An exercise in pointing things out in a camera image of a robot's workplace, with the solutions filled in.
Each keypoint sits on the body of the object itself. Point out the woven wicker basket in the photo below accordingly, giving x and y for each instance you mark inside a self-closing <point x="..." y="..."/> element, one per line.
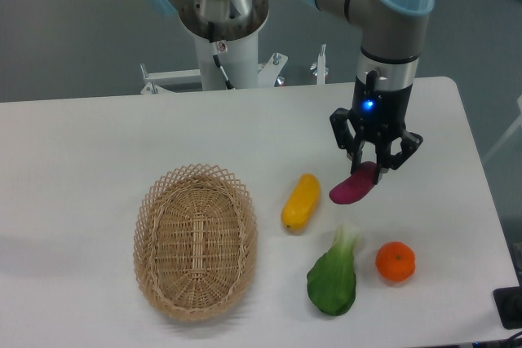
<point x="195" y="242"/>

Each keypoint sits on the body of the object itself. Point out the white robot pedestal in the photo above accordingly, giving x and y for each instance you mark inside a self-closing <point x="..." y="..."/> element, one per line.
<point x="221" y="66"/>

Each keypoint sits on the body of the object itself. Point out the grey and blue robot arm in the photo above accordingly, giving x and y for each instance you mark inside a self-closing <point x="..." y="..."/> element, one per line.
<point x="393" y="31"/>

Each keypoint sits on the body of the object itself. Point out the orange tangerine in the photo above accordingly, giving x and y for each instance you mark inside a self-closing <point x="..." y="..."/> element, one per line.
<point x="395" y="261"/>

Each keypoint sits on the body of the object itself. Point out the purple sweet potato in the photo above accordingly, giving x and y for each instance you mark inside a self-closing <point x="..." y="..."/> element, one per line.
<point x="356" y="186"/>

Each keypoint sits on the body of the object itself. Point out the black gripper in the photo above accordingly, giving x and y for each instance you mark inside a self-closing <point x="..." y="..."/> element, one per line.
<point x="377" y="109"/>

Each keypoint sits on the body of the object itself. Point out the green bok choy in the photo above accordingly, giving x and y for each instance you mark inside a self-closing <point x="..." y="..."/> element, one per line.
<point x="331" y="283"/>

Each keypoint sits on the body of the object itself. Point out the yellow mango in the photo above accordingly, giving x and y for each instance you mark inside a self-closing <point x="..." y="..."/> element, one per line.
<point x="301" y="204"/>

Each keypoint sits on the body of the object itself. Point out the black device at table edge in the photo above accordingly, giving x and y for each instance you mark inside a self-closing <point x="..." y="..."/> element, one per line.
<point x="508" y="303"/>

